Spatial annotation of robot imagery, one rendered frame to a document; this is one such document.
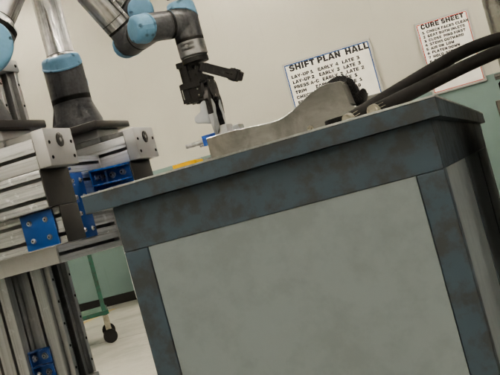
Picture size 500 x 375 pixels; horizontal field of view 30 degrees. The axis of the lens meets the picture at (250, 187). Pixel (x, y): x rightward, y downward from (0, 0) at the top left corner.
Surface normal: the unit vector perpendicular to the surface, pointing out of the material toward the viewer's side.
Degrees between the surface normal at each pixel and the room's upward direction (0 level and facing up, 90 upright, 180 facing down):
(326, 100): 90
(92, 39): 90
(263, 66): 90
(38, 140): 90
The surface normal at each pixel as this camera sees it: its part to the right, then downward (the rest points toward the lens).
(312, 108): -0.28, 0.06
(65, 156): 0.92, -0.26
